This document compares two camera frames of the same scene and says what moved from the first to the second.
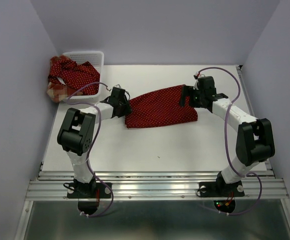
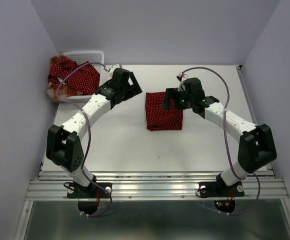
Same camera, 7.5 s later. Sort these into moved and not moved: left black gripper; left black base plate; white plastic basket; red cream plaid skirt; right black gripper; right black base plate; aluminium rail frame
Moved: left black gripper; right black gripper
Not moved: aluminium rail frame; red cream plaid skirt; left black base plate; right black base plate; white plastic basket
